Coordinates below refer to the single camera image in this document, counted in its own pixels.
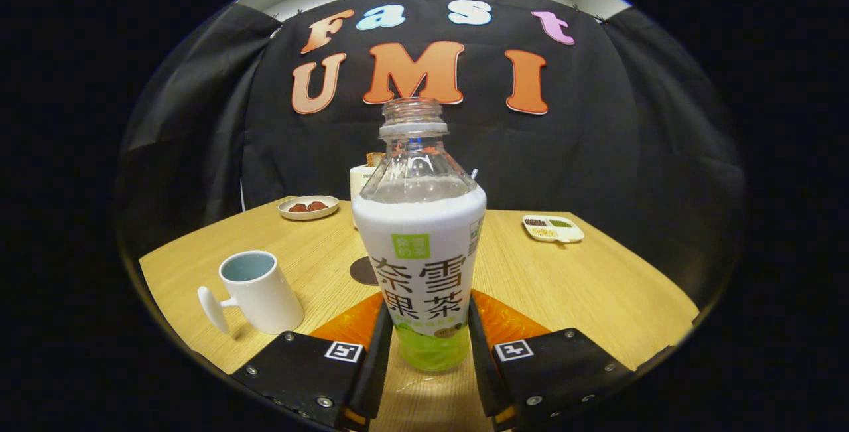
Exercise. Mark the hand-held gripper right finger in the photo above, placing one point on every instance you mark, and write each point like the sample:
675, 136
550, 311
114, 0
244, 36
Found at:
564, 372

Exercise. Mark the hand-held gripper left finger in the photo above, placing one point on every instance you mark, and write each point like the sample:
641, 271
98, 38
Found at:
298, 372

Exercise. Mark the white cup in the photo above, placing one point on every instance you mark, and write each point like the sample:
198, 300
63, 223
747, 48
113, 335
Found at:
265, 299

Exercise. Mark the dark brown round coaster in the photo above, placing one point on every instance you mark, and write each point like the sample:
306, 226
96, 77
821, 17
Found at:
361, 271

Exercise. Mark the clear juice bottle white label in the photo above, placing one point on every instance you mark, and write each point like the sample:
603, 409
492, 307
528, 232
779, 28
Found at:
424, 219

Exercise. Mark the wooden table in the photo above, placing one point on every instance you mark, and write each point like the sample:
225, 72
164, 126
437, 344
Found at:
597, 286

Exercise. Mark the white sectioned snack tray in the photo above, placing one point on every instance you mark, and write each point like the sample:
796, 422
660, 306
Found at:
565, 234

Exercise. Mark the small white plate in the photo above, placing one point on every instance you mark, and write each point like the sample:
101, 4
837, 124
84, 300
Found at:
329, 212

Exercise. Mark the red-brown snack piece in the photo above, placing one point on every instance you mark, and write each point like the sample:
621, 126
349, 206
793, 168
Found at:
298, 208
317, 206

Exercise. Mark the white toaster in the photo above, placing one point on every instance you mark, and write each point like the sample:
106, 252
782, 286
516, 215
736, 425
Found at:
359, 183

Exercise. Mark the black backdrop cloth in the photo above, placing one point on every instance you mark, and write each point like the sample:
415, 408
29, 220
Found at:
597, 153

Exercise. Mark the toast slices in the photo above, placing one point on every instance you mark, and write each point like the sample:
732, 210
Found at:
375, 158

